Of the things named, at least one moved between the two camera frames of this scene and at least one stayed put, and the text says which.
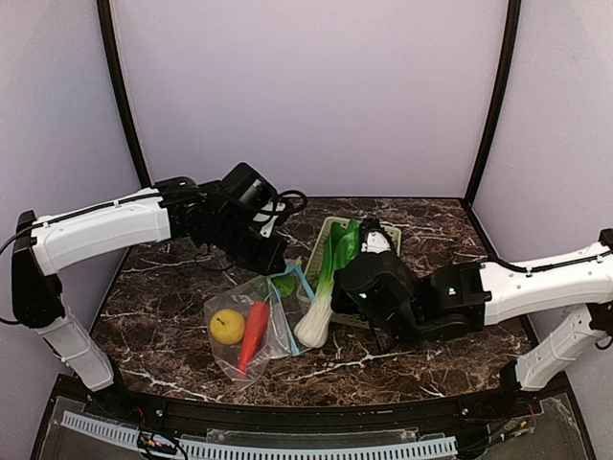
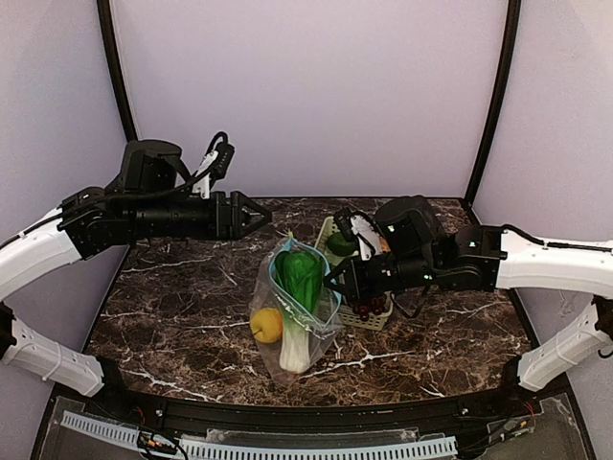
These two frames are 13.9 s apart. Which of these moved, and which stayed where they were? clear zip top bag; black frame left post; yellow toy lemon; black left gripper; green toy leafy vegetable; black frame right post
Moved: black left gripper; clear zip top bag; green toy leafy vegetable; yellow toy lemon
Stayed: black frame left post; black frame right post
